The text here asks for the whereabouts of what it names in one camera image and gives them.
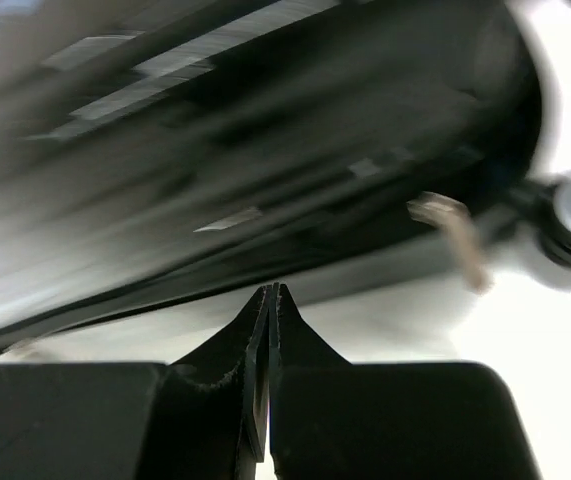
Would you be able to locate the black space-print suitcase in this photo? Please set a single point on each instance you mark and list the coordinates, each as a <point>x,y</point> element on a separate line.
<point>156,152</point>

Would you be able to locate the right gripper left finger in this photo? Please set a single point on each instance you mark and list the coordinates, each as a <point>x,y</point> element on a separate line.
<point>201,417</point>

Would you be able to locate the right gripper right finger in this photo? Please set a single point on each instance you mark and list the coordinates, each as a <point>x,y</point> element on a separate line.
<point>332,419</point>

